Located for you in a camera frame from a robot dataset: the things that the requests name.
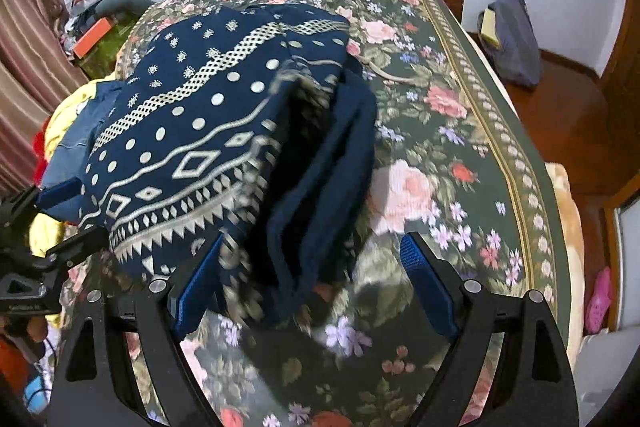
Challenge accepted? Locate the beige cord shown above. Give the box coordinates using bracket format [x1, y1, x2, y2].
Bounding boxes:
[350, 42, 418, 84]

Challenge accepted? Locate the yellow cloth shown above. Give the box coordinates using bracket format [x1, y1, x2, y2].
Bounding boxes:
[27, 79, 101, 258]

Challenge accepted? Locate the beige blanket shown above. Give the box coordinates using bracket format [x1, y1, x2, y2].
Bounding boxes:
[545, 162, 586, 343]

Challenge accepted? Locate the person's left hand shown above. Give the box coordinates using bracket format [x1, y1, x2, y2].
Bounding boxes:
[4, 313, 51, 344]

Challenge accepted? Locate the red cloth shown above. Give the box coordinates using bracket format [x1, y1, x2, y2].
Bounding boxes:
[32, 117, 53, 182]

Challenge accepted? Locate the orange box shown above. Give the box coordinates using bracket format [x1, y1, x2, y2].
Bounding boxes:
[72, 17, 113, 60]

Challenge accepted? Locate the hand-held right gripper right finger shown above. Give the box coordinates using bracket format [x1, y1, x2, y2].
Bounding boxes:
[399, 232, 580, 427]

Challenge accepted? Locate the pink cloth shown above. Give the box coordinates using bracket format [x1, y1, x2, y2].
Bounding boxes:
[584, 267, 614, 334]

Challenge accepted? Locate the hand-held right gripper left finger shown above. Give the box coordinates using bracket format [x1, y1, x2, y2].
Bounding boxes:
[49, 233, 225, 427]

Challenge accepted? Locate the striped curtain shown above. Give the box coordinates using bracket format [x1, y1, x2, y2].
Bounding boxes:
[0, 0, 88, 192]

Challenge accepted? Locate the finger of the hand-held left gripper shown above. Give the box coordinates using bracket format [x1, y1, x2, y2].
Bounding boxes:
[42, 226, 110, 270]
[35, 178, 85, 214]

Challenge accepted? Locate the blue-grey bag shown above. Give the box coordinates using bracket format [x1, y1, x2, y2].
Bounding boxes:
[477, 0, 543, 88]

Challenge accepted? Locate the floral bedspread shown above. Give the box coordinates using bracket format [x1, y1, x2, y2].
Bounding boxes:
[65, 0, 573, 427]

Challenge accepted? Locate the white panel wooden frame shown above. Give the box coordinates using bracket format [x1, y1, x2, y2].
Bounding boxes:
[602, 199, 640, 333]

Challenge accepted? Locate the blue denim garment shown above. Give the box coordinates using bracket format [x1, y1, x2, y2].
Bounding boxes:
[39, 79, 123, 225]

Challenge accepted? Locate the navy patterned garment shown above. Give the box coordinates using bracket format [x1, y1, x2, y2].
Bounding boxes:
[82, 2, 378, 328]

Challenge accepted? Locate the grey bolster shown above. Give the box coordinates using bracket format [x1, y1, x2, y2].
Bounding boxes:
[95, 0, 158, 18]

